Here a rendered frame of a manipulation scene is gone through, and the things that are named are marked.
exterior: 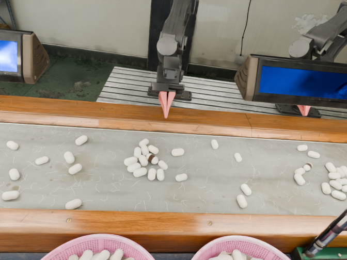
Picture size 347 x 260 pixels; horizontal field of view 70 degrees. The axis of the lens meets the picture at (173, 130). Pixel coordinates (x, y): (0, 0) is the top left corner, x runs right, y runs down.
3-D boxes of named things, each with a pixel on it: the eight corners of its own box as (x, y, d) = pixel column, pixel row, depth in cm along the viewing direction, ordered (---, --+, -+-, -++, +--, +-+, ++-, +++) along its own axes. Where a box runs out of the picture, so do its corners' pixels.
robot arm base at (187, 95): (194, 85, 105) (194, 78, 110) (147, 79, 104) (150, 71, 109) (191, 101, 110) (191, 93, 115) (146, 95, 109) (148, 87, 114)
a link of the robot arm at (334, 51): (308, 100, 104) (360, 20, 87) (294, 93, 107) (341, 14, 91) (313, 99, 108) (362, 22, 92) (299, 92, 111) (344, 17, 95)
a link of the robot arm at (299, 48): (306, 63, 71) (334, 26, 69) (281, 51, 76) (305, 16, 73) (310, 77, 81) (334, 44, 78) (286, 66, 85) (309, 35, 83)
